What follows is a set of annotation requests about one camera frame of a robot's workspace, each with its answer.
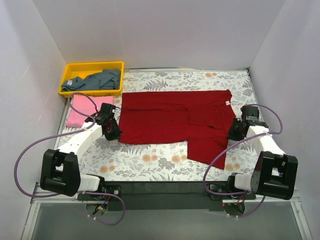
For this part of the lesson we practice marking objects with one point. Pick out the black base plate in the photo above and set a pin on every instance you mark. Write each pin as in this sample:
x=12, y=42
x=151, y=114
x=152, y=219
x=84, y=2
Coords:
x=168, y=195

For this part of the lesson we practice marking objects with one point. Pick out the floral table mat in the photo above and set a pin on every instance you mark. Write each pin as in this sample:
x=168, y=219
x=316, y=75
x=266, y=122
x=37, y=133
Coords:
x=168, y=162

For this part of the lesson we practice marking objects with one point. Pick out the folded pink t shirt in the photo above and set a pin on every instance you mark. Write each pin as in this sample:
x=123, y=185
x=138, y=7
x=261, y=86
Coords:
x=84, y=105

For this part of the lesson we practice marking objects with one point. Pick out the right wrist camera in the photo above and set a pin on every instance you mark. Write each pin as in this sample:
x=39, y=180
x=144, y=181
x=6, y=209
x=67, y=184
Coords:
x=245, y=110

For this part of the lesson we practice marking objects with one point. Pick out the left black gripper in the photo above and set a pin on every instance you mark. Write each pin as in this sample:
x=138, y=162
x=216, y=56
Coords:
x=114, y=133

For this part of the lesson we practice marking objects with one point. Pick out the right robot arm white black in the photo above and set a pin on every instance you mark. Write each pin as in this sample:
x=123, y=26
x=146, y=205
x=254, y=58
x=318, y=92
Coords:
x=274, y=174

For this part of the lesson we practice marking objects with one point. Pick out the yellow plastic bin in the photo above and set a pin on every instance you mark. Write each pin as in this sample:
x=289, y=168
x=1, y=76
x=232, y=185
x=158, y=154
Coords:
x=83, y=69

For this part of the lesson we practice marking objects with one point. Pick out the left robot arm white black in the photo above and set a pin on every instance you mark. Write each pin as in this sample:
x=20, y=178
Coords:
x=60, y=171

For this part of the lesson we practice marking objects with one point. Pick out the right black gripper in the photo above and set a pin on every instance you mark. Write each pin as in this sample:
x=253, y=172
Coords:
x=232, y=132

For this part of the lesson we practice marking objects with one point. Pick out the grey-blue t shirt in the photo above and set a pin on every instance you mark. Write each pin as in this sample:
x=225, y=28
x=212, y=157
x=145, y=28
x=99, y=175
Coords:
x=108, y=79

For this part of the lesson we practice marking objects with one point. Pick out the red t shirt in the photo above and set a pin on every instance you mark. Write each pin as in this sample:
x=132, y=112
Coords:
x=202, y=119

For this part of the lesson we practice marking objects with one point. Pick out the aluminium frame rail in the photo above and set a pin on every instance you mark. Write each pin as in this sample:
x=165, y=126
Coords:
x=53, y=199

